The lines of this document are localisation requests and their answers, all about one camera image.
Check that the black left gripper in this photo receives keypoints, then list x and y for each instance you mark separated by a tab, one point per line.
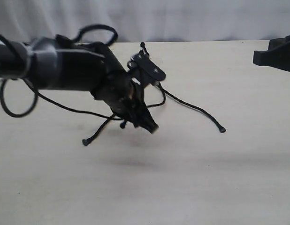
125	99

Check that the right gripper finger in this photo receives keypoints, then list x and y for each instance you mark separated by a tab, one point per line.
276	56

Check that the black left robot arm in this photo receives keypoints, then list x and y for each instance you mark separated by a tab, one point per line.
57	64

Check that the clear tape strip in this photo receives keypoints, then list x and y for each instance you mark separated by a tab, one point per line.
156	60

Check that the white backdrop curtain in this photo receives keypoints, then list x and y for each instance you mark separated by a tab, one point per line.
148	20

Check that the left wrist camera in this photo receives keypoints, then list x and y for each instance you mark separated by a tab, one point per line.
147	68

